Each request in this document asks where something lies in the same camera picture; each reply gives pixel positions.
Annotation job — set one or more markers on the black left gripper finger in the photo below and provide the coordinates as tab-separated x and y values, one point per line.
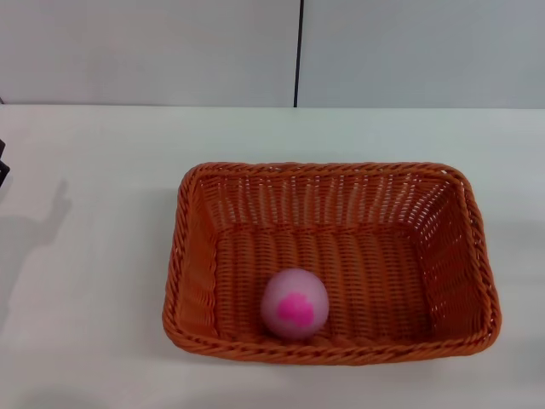
3	174
1	147

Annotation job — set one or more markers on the pink ball with magenta patch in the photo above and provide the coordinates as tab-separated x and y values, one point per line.
294	298

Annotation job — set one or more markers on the orange woven plastic basket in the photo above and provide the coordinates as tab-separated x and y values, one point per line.
366	272

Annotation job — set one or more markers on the black vertical partition strip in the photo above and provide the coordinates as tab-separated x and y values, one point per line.
299	51

